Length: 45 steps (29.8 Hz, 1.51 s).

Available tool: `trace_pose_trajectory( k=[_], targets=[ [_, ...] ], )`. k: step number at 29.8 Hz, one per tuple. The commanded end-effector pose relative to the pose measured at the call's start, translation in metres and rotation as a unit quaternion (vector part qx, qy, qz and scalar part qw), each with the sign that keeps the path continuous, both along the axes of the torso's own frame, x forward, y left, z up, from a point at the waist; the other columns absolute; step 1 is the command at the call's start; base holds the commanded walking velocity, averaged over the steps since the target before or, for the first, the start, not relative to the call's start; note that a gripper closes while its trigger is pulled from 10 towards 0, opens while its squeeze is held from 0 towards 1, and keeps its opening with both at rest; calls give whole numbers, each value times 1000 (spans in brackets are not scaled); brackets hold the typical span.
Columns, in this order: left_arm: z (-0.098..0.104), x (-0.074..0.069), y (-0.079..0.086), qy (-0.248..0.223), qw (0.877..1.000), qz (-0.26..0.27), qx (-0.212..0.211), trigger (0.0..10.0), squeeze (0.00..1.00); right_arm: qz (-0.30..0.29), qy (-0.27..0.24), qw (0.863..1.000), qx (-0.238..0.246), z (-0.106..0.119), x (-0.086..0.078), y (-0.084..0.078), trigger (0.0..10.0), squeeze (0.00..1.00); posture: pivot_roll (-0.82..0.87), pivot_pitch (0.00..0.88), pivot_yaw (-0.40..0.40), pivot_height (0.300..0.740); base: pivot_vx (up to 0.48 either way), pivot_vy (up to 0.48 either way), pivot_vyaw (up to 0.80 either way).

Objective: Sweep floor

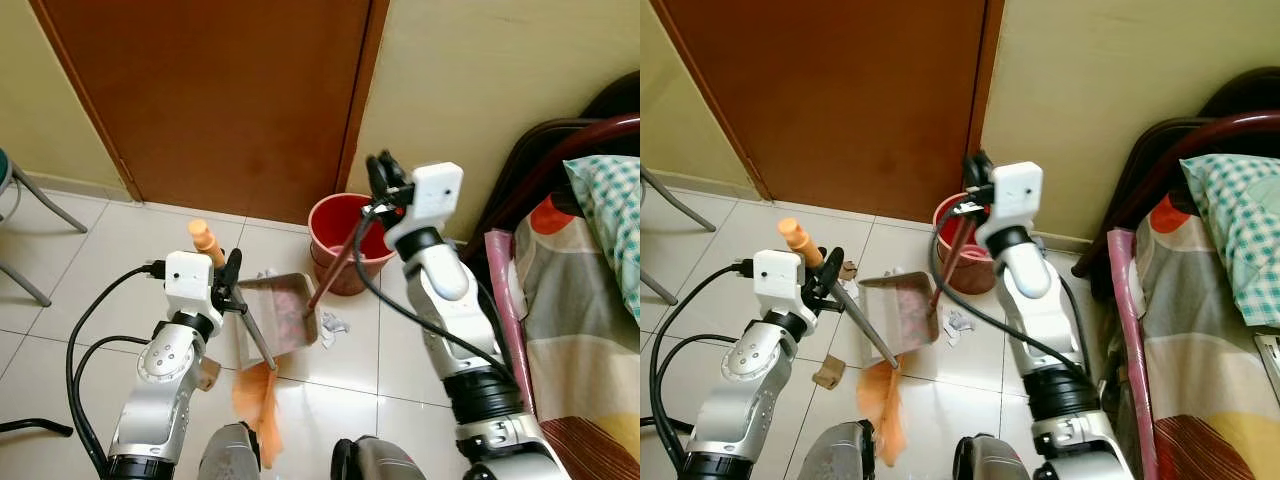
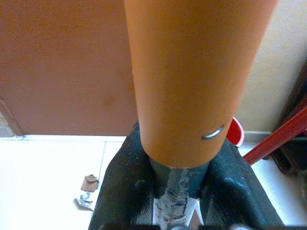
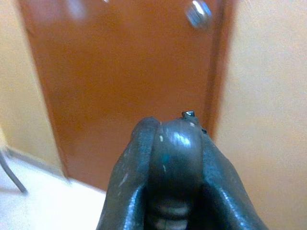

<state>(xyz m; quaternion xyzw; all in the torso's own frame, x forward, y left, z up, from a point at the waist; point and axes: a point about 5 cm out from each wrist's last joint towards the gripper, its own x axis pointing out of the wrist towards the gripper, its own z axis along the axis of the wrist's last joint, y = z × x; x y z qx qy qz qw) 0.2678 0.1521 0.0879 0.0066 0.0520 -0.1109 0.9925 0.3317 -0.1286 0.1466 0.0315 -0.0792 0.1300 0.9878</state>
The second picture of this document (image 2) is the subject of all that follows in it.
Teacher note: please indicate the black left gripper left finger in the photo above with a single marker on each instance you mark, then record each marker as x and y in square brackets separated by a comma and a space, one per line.
[124, 182]

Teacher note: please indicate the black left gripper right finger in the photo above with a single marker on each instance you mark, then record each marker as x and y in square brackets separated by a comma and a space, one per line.
[230, 189]

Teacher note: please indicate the brown cardboard scrap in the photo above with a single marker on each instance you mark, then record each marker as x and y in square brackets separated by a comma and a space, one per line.
[90, 184]

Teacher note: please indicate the crumpled printed paper scrap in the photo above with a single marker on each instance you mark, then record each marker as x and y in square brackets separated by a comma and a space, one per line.
[173, 212]
[84, 201]

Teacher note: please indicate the red plastic bucket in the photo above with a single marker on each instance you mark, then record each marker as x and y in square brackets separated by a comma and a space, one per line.
[236, 133]

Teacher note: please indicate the dark brown dustpan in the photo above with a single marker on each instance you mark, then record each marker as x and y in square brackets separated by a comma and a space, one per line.
[295, 153]

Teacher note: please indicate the brown door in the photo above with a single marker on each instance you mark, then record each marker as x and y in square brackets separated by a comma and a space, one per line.
[62, 67]

